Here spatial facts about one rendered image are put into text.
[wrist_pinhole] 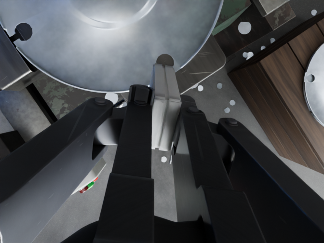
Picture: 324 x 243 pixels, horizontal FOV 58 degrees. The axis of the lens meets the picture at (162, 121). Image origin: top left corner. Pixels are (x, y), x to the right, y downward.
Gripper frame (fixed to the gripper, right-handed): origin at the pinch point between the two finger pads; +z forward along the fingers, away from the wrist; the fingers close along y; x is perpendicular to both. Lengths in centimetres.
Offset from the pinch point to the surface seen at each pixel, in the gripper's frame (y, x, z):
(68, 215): -21, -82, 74
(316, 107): 48, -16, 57
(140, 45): -2.1, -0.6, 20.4
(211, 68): 7.3, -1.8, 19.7
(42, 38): -14.2, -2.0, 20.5
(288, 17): 23.4, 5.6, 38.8
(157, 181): 12, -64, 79
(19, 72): -19.5, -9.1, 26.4
